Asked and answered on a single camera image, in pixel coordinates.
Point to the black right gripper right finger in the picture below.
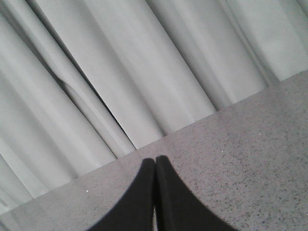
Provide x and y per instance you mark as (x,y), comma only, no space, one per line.
(176,207)

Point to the pale green curtain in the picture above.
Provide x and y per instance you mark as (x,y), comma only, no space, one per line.
(84,82)

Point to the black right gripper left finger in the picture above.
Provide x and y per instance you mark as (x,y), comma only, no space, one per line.
(134,211)

